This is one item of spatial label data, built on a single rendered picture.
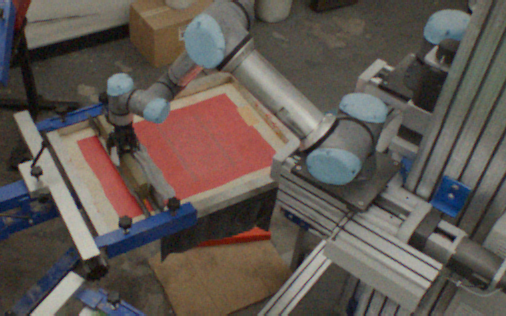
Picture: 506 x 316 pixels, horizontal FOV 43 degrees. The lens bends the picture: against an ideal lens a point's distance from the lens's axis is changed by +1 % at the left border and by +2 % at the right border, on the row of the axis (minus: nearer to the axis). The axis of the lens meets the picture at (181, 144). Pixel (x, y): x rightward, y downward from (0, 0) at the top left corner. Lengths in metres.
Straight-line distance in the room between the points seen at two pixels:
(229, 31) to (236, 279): 1.71
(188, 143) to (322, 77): 2.07
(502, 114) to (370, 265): 0.48
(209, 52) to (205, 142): 0.79
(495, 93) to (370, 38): 3.01
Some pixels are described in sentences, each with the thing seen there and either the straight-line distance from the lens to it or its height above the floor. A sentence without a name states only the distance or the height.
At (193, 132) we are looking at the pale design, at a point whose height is 0.95.
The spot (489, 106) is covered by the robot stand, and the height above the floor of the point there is 1.53.
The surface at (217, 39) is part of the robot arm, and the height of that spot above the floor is 1.67.
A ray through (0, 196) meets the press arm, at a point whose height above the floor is 1.04.
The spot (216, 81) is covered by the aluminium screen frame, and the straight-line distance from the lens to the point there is 2.46.
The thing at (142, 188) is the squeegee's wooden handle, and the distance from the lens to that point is 1.97.
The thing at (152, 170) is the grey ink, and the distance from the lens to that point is 2.13.
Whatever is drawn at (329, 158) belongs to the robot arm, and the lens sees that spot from 1.51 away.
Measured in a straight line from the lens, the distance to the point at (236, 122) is 2.32.
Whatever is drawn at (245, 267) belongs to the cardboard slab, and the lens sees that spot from 3.05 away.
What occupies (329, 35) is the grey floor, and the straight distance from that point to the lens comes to 4.57.
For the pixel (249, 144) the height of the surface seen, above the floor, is 0.95.
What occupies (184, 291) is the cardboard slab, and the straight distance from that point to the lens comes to 2.95.
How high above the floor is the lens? 2.51
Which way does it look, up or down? 44 degrees down
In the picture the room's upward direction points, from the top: 1 degrees clockwise
